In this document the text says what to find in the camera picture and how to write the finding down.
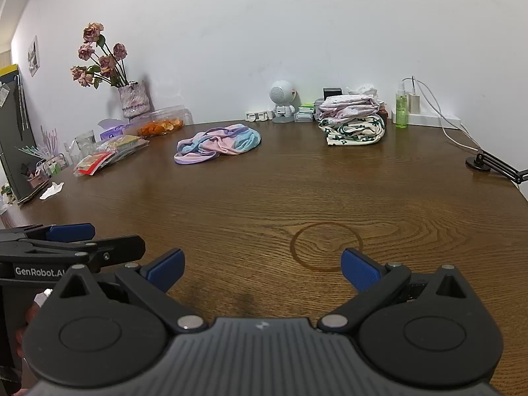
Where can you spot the grey box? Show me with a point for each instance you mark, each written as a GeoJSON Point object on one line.
{"type": "Point", "coordinates": [319, 104]}

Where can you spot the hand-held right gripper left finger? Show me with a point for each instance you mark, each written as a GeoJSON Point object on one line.
{"type": "Point", "coordinates": [167, 270]}

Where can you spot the green spray bottle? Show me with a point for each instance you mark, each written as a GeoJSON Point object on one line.
{"type": "Point", "coordinates": [401, 111]}

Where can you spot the purple knit vase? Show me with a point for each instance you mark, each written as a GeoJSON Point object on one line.
{"type": "Point", "coordinates": [134, 99]}

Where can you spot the person's left hand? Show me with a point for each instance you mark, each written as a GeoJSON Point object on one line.
{"type": "Point", "coordinates": [28, 317]}

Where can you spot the black refrigerator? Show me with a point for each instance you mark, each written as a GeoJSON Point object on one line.
{"type": "Point", "coordinates": [12, 132]}

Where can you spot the wall picture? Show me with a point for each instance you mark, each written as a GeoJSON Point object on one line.
{"type": "Point", "coordinates": [34, 55]}

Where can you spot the folded pink floral clothes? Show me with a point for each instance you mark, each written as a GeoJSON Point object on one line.
{"type": "Point", "coordinates": [346, 107]}

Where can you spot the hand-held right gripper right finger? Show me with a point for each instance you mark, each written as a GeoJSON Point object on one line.
{"type": "Point", "coordinates": [361, 272]}

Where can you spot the pastel pink blue garment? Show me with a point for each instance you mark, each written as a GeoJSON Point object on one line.
{"type": "Point", "coordinates": [222, 142]}

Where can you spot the clear container with orange peels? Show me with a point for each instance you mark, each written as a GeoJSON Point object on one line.
{"type": "Point", "coordinates": [159, 127]}

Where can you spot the flat white tissue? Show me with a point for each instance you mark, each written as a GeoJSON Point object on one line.
{"type": "Point", "coordinates": [51, 191]}

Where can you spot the clear glass cup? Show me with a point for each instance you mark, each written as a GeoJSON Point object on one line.
{"type": "Point", "coordinates": [85, 140]}

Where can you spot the white charger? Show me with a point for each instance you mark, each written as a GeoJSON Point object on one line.
{"type": "Point", "coordinates": [413, 103]}

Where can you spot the yellow black box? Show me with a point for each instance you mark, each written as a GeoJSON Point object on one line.
{"type": "Point", "coordinates": [8, 69]}

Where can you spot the crumpled white tissue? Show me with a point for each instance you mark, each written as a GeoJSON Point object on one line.
{"type": "Point", "coordinates": [363, 90]}

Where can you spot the white robot figure speaker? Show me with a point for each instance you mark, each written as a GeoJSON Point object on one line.
{"type": "Point", "coordinates": [281, 93]}

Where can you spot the folded cream green-print clothes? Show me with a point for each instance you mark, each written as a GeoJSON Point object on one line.
{"type": "Point", "coordinates": [354, 132]}

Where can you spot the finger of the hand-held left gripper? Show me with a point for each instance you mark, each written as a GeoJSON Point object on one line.
{"type": "Point", "coordinates": [119, 246]}
{"type": "Point", "coordinates": [70, 232]}

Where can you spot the dried pink roses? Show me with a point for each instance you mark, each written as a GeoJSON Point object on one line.
{"type": "Point", "coordinates": [108, 62]}

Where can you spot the red snack packet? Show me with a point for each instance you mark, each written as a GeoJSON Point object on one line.
{"type": "Point", "coordinates": [93, 163]}

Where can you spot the small green white boxes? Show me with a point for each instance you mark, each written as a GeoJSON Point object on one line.
{"type": "Point", "coordinates": [305, 113]}

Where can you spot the desk organizer with straws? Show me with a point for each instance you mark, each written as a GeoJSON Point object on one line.
{"type": "Point", "coordinates": [39, 177]}

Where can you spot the colourful snack packet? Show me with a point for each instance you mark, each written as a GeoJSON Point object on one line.
{"type": "Point", "coordinates": [123, 144]}

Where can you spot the small black box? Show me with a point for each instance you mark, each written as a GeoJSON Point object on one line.
{"type": "Point", "coordinates": [332, 92]}

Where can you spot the purple tissue box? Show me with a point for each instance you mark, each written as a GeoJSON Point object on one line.
{"type": "Point", "coordinates": [111, 132]}

